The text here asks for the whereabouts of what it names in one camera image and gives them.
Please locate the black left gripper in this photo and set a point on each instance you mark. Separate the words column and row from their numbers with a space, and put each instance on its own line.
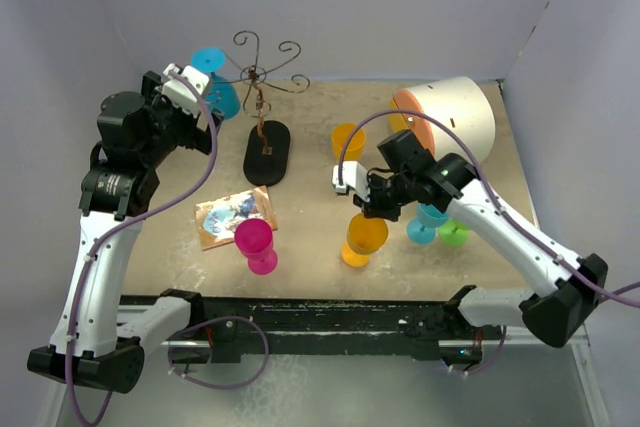
column 195, row 137

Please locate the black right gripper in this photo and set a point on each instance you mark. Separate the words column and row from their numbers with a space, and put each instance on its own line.
column 373, row 207

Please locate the yellow wine glass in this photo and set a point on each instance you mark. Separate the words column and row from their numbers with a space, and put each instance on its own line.
column 355, row 148
column 364, row 237

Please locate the blue wine glass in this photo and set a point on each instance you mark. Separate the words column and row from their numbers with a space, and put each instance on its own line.
column 222, row 96
column 423, row 228

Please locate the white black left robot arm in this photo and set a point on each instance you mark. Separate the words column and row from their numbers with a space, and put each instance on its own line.
column 138, row 130

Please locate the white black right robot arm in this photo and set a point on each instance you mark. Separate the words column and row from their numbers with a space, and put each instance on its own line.
column 562, row 285

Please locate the green wine glass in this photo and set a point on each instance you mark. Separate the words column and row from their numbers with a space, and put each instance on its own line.
column 454, row 233

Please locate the metal wine glass rack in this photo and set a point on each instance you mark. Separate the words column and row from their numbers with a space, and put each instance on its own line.
column 268, row 145

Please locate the pink wine glass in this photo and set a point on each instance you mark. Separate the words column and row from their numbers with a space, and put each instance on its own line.
column 255, row 241

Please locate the illustrated book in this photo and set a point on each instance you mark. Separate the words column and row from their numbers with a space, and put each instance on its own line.
column 217, row 220

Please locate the white cylindrical drawer cabinet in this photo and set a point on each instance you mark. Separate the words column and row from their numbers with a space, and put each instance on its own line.
column 459, row 103

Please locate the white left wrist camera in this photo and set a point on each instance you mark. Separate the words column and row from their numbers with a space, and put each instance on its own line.
column 180, row 85

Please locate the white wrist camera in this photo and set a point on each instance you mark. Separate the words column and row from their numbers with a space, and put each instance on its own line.
column 351, row 176
column 180, row 85

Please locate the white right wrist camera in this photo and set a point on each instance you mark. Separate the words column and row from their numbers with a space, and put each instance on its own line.
column 351, row 176

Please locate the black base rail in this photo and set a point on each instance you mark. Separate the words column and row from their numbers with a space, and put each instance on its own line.
column 420, row 330

